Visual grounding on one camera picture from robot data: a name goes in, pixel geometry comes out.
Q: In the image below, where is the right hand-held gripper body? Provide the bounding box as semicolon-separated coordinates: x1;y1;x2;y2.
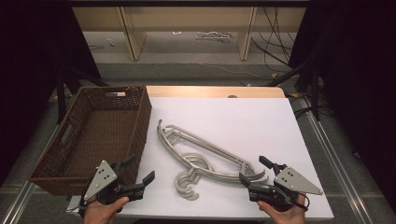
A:
247;163;324;213

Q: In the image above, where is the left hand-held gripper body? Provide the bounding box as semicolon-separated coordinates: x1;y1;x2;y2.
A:
83;159;146;206

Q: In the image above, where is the grey plastic clothes hanger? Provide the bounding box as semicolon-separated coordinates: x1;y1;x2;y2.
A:
156;119;265;194
157;122;269;200
158;124;267;202

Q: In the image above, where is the brown wicker basket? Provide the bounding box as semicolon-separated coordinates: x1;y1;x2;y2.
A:
29;85;153;197

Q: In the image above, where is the person's left hand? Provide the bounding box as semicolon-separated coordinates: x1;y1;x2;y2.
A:
83;195;130;224

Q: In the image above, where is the person's right hand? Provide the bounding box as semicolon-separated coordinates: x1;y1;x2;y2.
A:
256;193;307;224

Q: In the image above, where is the white table cover sheet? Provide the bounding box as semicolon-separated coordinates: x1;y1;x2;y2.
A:
66;96;334;222

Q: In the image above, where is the black metal stand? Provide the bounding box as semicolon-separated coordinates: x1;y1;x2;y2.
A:
266;60;322;121
55;65;109;124

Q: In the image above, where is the black curtain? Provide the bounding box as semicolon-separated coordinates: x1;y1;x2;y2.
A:
0;0;103;188
289;0;396;206

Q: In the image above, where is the beige wooden shelf unit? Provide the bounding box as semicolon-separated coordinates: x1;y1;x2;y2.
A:
72;7;307;62

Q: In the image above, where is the white lattice floor object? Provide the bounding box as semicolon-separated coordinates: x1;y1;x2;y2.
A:
195;31;233;41

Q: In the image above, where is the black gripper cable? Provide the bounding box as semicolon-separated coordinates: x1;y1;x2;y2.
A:
292;193;311;213

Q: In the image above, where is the aluminium rail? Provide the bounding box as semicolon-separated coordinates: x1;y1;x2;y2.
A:
0;124;61;224
298;96;375;224

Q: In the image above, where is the thin white floor cable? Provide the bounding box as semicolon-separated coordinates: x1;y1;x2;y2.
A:
143;60;273;79

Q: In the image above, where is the bundle of black cables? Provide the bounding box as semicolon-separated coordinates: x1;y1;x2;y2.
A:
250;7;297;71

